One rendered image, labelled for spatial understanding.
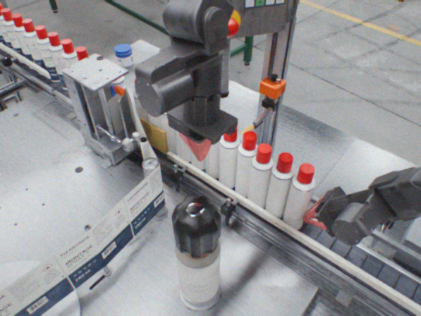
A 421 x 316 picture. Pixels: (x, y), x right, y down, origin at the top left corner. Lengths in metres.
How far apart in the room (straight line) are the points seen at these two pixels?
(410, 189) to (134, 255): 0.60
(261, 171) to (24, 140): 0.83
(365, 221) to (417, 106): 2.43
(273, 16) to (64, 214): 0.69
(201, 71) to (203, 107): 0.06
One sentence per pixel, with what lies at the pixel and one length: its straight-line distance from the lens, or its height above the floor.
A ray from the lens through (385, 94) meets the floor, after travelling 3.10.
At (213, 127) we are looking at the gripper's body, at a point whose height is 1.28.
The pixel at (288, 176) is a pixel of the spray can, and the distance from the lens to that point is 0.82.
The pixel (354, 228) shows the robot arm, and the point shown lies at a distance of 0.70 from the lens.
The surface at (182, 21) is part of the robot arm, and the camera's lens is 0.49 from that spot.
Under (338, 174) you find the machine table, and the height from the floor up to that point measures 0.83.
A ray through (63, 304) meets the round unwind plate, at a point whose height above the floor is 0.89.
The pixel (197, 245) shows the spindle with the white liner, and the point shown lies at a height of 1.14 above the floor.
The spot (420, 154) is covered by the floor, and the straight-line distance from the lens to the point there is 2.68.
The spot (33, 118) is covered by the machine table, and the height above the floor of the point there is 0.83.
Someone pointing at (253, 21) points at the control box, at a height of 1.32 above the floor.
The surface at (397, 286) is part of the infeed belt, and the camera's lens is 0.94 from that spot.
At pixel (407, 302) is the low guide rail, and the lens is 0.89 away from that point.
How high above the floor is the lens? 1.65
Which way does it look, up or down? 46 degrees down
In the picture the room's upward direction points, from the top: straight up
